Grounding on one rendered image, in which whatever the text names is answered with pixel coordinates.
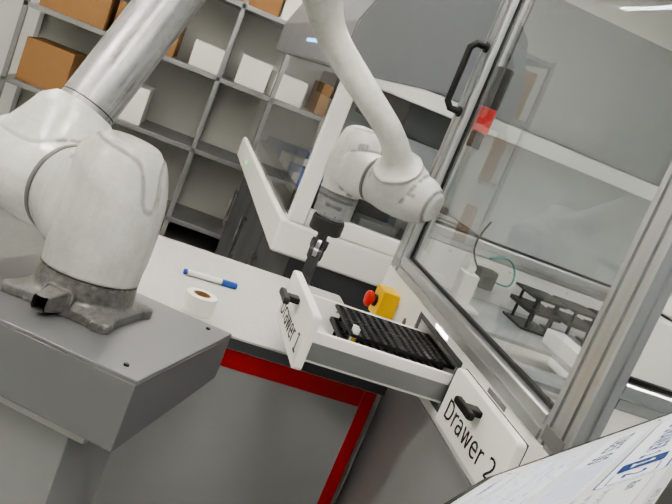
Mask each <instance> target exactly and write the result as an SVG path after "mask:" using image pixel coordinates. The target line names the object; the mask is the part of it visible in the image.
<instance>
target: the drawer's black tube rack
mask: <svg viewBox="0 0 672 504"><path fill-rule="evenodd" d="M344 307H345V306H344ZM345 309H346V311H347V312H348V314H349V316H350V318H351V321H352V322H353V323H354V324H356V325H358V326H359V328H360V329H361V330H360V333H359V335H360V336H361V337H360V339H356V341H355V343H358V344H361V345H364V346H367V347H371V348H374V349H377V350H380V351H383V352H386V353H389V354H392V355H395V356H398V357H402V358H405V359H408V360H411V361H414V362H417V363H420V364H423V365H426V366H429V367H433V368H436V369H439V370H442V371H443V369H444V367H446V368H449V369H452V370H454V368H455V367H454V365H453V364H452V363H451V362H450V360H449V359H448V358H447V356H446V355H445V354H444V352H443V351H442V350H441V349H440V347H439V346H438V345H437V343H436V342H435V341H434V339H433V338H432V337H431V336H430V335H429V334H426V333H423V332H420V331H417V330H414V329H411V328H408V327H405V326H402V325H399V324H396V323H393V322H390V321H387V320H384V319H381V318H378V317H375V316H372V315H369V314H366V313H363V312H360V311H357V310H354V309H351V308H348V307H345ZM329 321H330V323H331V325H332V327H333V329H334V332H333V334H332V335H333V336H337V337H340V338H343V339H346V340H348V338H349V333H348V331H347V329H346V327H345V325H344V323H343V321H342V319H341V317H339V318H336V317H333V316H331V317H330V319H329ZM438 365H440V367H439V366H438Z"/></svg>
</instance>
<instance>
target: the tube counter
mask: <svg viewBox="0 0 672 504"><path fill-rule="evenodd" d="M627 448H628V447H626V448H623V449H620V450H617V451H614V452H611V453H608V454H605V455H602V456H600V457H597V458H594V459H591V460H588V461H585V462H582V463H581V464H580V465H578V466H577V467H576V468H575V469H574V470H572V471H571V472H570V473H569V474H567V475H566V476H565V477H564V478H563V479H561V480H560V481H559V482H558V483H556V484H555V485H554V486H553V487H551V488H550V489H549V490H548V491H547V492H545V493H544V494H543V495H542V496H540V497H539V498H538V499H537V500H536V501H534V502H533V503H532V504H555V503H558V502H561V501H564V500H567V499H570V498H573V497H576V496H577V495H578V494H579V493H580V492H581V491H582V490H584V489H585V488H586V487H587V486H588V485H589V484H590V483H591V482H592V481H593V480H594V479H595V478H596V477H597V476H598V475H599V474H601V473H602V472H603V471H604V470H605V469H606V468H607V467H608V466H609V465H610V464H611V463H612V462H613V461H614V460H615V459H616V458H617V457H619V456H620V455H621V454H622V453H623V452H624V451H625V450H626V449H627Z"/></svg>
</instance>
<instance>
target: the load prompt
mask: <svg viewBox="0 0 672 504"><path fill-rule="evenodd" d="M671 461H672V418H671V419H668V420H665V421H662V422H661V423H660V424H659V425H658V426H657V427H656V428H655V429H654V430H653V431H652V432H651V433H650V434H649V435H648V436H647V437H646V438H645V439H643V440H642V441H641V442H640V443H639V444H638V445H637V446H636V447H635V448H634V449H633V450H632V451H631V452H630V453H629V454H628V455H627V456H626V457H625V458H624V459H623V460H622V461H621V462H620V463H619V464H618V465H617V466H616V467H615V468H614V469H613V470H612V471H611V472H610V473H609V474H608V475H607V476H606V477H605V478H604V479H603V480H602V481H601V482H600V483H599V484H598V485H597V486H596V487H595V488H594V489H593V490H592V491H595V490H598V489H601V488H604V487H608V486H611V485H614V484H617V483H620V482H623V481H626V480H629V479H632V478H635V477H638V476H642V475H645V474H648V473H651V472H654V471H657V470H660V469H663V468H666V467H667V466H668V465H669V464H670V462H671ZM592 491H591V492H592Z"/></svg>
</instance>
